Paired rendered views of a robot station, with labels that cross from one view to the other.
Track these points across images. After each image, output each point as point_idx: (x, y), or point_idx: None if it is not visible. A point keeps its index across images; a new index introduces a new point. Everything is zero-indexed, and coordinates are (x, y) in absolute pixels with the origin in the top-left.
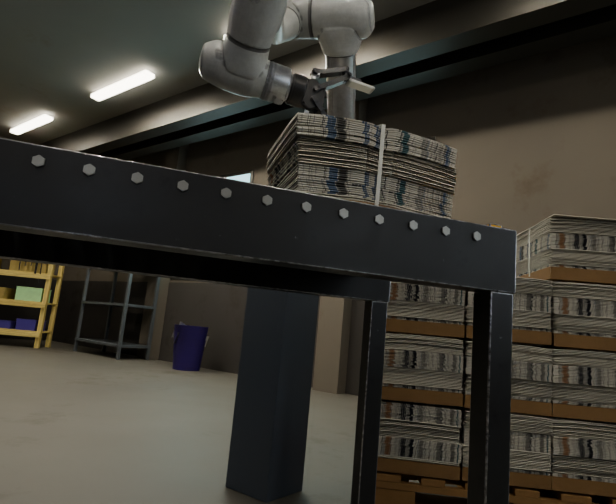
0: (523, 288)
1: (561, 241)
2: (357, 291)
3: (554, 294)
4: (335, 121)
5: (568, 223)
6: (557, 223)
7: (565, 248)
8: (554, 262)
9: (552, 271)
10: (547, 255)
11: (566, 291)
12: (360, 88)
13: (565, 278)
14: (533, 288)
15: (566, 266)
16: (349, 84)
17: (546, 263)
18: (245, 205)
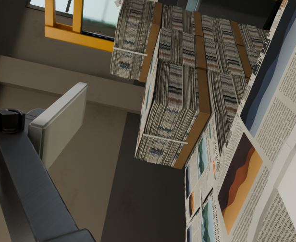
0: (225, 132)
1: (175, 100)
2: None
3: (225, 113)
4: None
5: (159, 92)
6: (159, 99)
7: (181, 99)
8: (195, 109)
9: (203, 111)
10: (184, 115)
11: (220, 105)
12: (68, 127)
13: (208, 104)
14: (223, 125)
15: (197, 102)
16: (47, 153)
17: (190, 118)
18: None
